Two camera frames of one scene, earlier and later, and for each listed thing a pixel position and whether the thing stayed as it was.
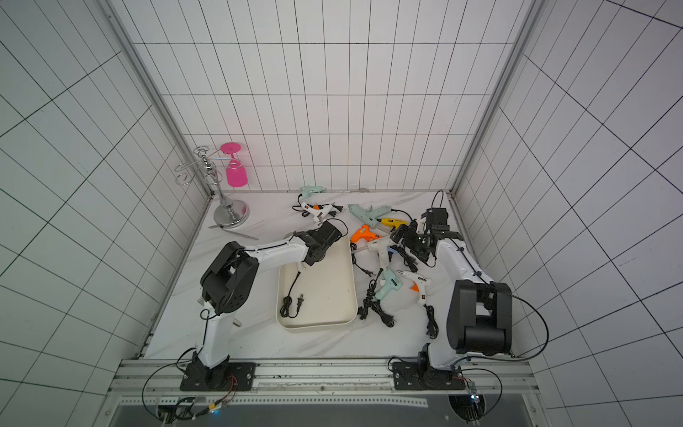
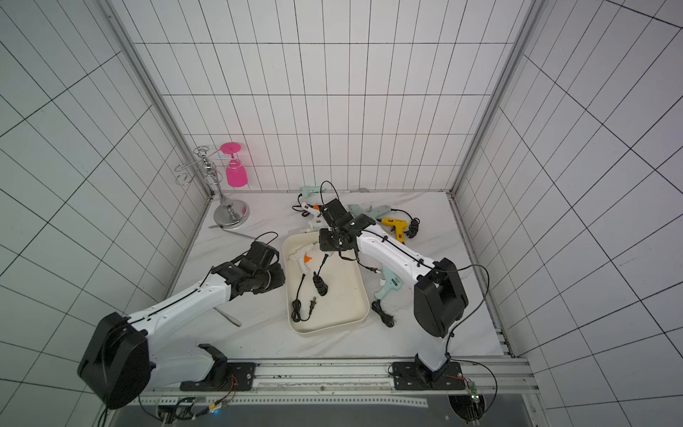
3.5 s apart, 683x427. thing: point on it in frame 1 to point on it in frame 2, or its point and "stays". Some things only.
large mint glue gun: x=371 y=215 stays
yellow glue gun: x=391 y=222 stays
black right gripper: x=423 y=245 to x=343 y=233
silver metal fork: x=233 y=232 stays
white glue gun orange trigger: x=317 y=211 stays
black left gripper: x=309 y=261 to x=278 y=282
